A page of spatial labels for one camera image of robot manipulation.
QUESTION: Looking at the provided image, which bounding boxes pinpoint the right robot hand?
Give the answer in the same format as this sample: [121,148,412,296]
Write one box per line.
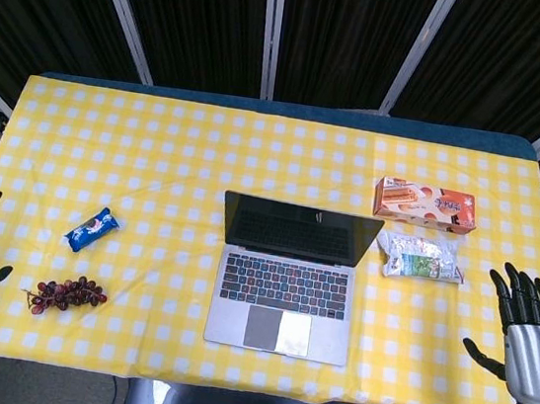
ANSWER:
[454,257,540,404]

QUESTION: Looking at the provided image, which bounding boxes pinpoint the silver laptop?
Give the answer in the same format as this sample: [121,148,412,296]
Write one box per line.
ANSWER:
[201,189,388,371]

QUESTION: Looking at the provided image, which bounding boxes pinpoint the red grape bunch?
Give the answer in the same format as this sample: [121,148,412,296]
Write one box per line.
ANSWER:
[19,269,112,325]

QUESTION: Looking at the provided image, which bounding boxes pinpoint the blue cookie packet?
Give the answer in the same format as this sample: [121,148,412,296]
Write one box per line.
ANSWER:
[61,202,123,259]

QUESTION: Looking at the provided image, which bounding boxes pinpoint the white green snack bag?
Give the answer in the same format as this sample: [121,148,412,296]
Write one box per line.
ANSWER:
[371,228,471,288]

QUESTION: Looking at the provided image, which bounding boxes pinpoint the orange snack box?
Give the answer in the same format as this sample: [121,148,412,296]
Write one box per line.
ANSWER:
[371,175,482,237]

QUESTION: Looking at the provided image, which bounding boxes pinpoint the yellow checkered tablecloth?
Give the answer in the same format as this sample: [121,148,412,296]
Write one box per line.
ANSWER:
[0,70,540,404]

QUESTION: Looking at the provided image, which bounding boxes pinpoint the blue table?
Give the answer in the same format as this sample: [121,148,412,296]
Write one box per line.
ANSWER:
[35,69,540,162]

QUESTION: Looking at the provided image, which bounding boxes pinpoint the black folding screen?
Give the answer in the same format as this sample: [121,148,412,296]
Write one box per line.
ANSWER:
[0,0,540,279]

